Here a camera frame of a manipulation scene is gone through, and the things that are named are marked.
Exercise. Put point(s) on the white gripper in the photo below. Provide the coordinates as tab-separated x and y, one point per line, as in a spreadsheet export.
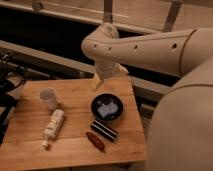
104	70

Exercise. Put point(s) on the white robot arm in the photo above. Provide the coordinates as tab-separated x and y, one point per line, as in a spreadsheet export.
180	135

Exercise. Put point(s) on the black bowl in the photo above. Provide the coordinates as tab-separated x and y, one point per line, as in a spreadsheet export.
106	98

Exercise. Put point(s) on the black white striped box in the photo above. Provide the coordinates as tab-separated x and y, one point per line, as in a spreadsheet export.
104	130

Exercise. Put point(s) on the translucent plastic cup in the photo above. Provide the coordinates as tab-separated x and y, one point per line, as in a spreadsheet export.
48	97

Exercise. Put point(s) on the dark red oblong object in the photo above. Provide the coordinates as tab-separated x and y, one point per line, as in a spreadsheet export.
96	141

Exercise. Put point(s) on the wooden board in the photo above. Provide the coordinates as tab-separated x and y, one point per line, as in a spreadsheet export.
22	145

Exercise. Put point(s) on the white tube bottle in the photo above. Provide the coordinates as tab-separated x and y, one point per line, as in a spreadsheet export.
53	127

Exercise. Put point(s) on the metal frame rail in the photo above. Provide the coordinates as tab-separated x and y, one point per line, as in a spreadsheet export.
140	16

